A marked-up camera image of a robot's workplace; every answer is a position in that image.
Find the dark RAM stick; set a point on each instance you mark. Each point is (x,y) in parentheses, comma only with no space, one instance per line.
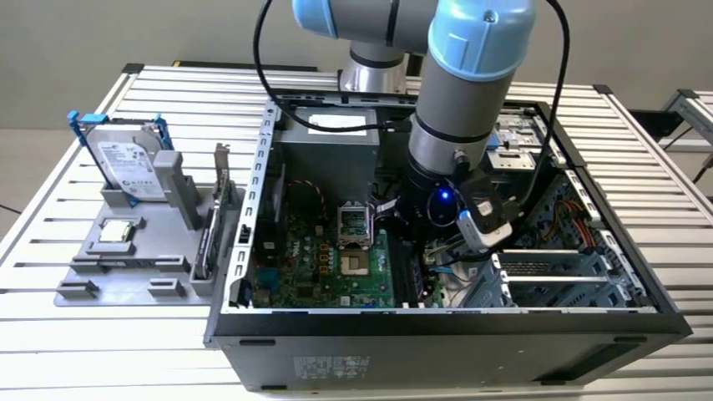
(131,263)
(418,275)

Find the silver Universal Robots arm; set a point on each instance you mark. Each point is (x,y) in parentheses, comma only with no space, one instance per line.
(474,104)

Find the black RAM slot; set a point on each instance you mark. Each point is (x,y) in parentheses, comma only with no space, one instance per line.
(404,275)
(398,275)

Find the socket locking lever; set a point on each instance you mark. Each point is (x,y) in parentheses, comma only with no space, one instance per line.
(371,227)

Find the CPU socket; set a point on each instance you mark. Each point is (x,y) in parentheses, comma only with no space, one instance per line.
(355,263)

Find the grey power supply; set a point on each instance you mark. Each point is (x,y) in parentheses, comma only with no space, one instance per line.
(328,167)

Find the green motherboard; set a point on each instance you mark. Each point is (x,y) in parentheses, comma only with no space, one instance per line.
(356,292)

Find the perforated metal disk bay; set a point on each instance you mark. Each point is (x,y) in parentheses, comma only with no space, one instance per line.
(558,279)

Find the black open PC case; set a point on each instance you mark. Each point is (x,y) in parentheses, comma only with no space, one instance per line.
(390,355)

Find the graphics card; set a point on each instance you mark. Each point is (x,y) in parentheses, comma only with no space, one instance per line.
(207,246)

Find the grey parts rack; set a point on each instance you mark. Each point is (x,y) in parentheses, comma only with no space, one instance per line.
(162,234)

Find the silver CPU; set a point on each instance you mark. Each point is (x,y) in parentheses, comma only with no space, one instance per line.
(118,231)

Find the hard disk in blue carrier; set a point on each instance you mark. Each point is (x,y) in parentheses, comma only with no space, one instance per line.
(126,158)

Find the metal slat side table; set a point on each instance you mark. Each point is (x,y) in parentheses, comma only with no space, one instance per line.
(693,102)

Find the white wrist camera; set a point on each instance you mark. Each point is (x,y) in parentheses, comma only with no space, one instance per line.
(484,229)

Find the black camera bracket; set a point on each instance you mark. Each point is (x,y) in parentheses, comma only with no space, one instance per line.
(479,192)

